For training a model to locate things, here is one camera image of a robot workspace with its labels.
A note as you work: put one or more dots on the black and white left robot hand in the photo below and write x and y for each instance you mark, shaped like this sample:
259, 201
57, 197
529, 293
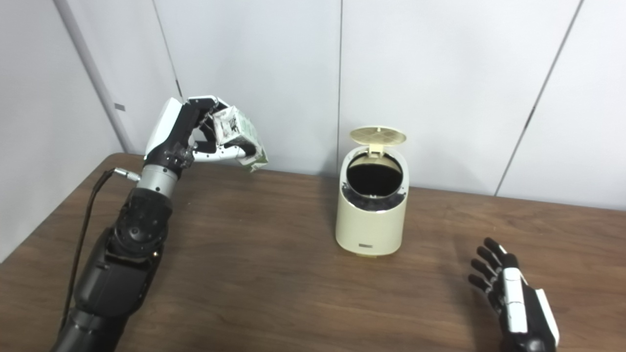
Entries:
173, 134

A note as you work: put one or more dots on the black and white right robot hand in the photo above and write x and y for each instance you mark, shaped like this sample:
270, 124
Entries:
530, 318

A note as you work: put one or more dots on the white and green milk carton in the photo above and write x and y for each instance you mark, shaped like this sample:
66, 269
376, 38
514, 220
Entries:
242, 132

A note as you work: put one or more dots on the cream-colored cylindrical bin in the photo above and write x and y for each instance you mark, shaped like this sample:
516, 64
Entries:
369, 230

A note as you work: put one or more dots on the cream round bin lid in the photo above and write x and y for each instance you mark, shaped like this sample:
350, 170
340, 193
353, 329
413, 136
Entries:
379, 135

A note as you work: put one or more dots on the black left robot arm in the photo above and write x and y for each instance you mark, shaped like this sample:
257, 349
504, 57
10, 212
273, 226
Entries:
122, 264

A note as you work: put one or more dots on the black wall panel hinge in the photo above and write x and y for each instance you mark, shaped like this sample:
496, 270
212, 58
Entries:
528, 121
178, 89

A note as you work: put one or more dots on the white wall corner post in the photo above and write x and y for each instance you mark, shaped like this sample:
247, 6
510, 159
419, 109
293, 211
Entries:
98, 83

